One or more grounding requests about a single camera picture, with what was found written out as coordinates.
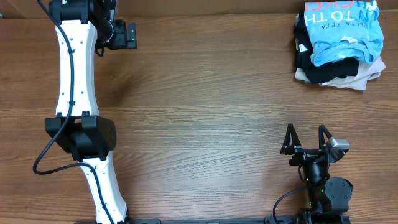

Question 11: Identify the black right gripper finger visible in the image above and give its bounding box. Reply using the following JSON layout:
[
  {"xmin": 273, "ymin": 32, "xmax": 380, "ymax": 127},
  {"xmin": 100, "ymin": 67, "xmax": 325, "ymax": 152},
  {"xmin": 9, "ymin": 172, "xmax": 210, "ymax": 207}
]
[
  {"xmin": 318, "ymin": 124, "xmax": 333, "ymax": 149},
  {"xmin": 280, "ymin": 123, "xmax": 302, "ymax": 155}
]

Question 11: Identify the light blue t-shirt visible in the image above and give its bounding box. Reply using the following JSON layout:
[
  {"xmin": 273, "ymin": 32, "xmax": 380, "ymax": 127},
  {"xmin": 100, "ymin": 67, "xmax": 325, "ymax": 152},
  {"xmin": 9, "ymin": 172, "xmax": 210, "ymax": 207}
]
[{"xmin": 303, "ymin": 1, "xmax": 384, "ymax": 67}]

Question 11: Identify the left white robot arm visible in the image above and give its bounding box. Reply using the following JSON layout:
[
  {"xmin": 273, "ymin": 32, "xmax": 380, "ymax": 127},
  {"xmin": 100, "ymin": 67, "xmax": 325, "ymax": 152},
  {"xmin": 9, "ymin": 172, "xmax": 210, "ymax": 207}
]
[{"xmin": 32, "ymin": 0, "xmax": 137, "ymax": 224}]

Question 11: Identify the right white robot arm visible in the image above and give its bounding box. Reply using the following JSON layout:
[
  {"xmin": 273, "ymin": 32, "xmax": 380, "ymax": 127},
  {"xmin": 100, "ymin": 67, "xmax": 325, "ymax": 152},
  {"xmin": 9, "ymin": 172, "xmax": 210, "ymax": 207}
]
[{"xmin": 272, "ymin": 124, "xmax": 353, "ymax": 224}]

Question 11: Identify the pile of black clothes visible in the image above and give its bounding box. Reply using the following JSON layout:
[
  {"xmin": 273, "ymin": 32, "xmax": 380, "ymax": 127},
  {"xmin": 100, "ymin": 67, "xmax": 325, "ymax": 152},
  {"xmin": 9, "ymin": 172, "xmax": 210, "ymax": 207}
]
[{"xmin": 293, "ymin": 11, "xmax": 359, "ymax": 84}]

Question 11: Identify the white folded garment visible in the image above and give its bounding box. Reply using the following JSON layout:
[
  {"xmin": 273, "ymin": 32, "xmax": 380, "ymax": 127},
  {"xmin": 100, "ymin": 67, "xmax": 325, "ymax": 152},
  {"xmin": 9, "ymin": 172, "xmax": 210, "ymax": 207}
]
[{"xmin": 294, "ymin": 55, "xmax": 387, "ymax": 91}]

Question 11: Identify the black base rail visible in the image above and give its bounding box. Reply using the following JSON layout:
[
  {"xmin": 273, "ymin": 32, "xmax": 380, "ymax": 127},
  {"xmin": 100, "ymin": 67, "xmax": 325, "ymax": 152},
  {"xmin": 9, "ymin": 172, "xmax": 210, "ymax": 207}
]
[{"xmin": 74, "ymin": 215, "xmax": 351, "ymax": 224}]

